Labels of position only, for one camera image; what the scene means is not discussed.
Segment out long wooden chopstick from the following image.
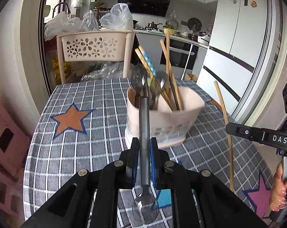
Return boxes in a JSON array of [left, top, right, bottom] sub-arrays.
[[213, 80, 235, 192]]

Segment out black handled spoon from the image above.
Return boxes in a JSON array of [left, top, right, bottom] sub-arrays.
[[131, 64, 149, 108]]

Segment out blue patterned chopstick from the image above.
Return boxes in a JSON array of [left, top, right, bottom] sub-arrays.
[[138, 45, 156, 76]]

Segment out person right hand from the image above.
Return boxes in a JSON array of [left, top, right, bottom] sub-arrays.
[[269, 163, 287, 211]]

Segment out pink utensil holder caddy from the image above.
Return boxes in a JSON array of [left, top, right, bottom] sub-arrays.
[[125, 86, 205, 149]]

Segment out white refrigerator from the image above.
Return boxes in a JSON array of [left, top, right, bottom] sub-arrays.
[[197, 0, 267, 115]]

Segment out cardboard box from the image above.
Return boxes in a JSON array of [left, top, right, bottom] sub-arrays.
[[185, 73, 198, 82]]

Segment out beige perforated plastic basket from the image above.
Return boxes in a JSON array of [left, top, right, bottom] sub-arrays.
[[56, 29, 135, 84]]

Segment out pink plastic stool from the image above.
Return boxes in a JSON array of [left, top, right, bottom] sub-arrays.
[[0, 101, 30, 177], [0, 171, 22, 218]]

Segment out yellow bowl on counter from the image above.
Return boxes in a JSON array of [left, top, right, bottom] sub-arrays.
[[163, 27, 176, 35]]

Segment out clear plastic bag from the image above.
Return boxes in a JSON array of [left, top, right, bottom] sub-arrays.
[[100, 3, 133, 30]]

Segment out black range hood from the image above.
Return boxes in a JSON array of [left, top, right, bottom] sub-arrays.
[[117, 0, 174, 18]]

